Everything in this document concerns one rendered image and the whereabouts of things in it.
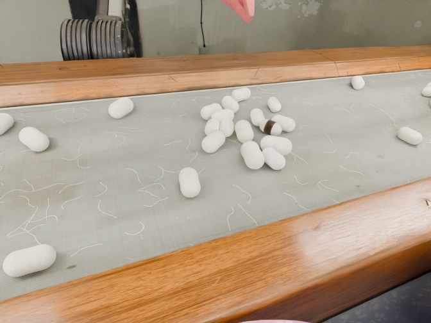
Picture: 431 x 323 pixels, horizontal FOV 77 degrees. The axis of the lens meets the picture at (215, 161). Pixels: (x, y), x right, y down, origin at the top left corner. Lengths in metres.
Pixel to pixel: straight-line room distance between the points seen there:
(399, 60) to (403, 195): 0.53
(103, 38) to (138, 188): 0.43
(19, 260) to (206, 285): 0.13
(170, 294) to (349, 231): 0.14
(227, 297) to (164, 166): 0.16
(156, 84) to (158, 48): 1.97
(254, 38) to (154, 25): 0.89
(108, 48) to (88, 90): 0.21
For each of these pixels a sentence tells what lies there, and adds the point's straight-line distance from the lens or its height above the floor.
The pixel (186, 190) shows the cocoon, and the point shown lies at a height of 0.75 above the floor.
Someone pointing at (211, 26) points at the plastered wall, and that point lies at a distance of 2.50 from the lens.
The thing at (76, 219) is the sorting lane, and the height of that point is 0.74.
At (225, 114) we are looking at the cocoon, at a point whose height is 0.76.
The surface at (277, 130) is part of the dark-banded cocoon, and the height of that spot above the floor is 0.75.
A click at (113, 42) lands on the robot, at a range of 0.65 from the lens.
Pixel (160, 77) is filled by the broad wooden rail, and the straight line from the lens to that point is 0.47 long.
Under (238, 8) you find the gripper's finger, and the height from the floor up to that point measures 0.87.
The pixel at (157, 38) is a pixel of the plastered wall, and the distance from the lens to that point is 2.41.
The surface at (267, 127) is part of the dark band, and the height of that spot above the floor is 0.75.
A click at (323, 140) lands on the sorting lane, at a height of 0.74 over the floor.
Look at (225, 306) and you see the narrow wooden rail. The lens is 0.18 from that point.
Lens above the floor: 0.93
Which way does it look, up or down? 38 degrees down
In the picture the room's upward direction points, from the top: 5 degrees clockwise
